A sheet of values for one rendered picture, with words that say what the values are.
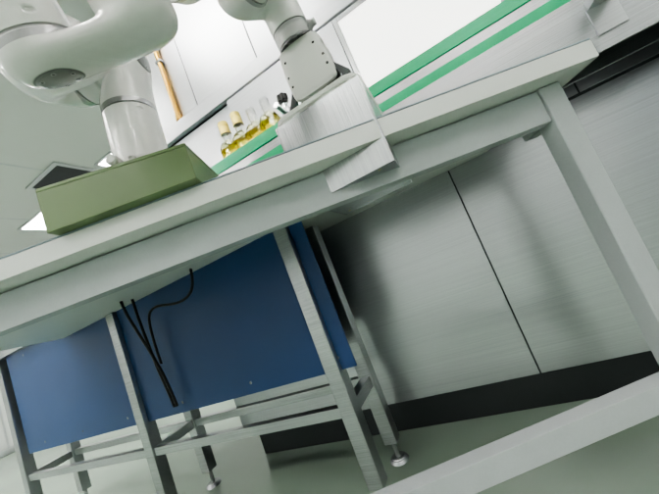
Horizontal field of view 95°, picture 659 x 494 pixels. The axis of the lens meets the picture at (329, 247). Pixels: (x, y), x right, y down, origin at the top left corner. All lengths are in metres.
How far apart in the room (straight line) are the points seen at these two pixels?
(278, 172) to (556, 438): 0.59
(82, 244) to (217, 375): 0.57
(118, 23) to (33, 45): 0.08
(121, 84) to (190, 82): 0.83
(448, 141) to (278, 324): 0.58
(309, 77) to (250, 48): 0.73
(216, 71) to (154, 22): 1.00
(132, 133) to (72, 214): 0.18
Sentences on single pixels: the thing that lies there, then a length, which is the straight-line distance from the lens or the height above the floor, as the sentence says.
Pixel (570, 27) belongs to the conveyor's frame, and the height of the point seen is 0.83.
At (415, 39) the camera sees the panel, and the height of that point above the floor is 1.10.
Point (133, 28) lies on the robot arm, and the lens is 0.47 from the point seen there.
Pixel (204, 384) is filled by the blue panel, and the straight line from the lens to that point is 1.06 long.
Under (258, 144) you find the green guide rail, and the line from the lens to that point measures 0.87.
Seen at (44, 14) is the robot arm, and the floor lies 0.90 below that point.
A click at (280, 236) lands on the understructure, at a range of 0.78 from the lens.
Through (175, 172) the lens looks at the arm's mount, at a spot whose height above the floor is 0.77.
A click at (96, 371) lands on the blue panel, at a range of 1.46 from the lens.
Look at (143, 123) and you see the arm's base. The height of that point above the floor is 0.93.
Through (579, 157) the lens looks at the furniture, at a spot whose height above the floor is 0.58.
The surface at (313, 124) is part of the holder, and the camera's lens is 0.56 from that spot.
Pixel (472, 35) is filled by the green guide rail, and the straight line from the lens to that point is 0.90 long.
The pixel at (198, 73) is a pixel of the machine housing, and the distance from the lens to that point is 1.53.
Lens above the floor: 0.53
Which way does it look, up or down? 7 degrees up
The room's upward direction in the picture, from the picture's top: 21 degrees counter-clockwise
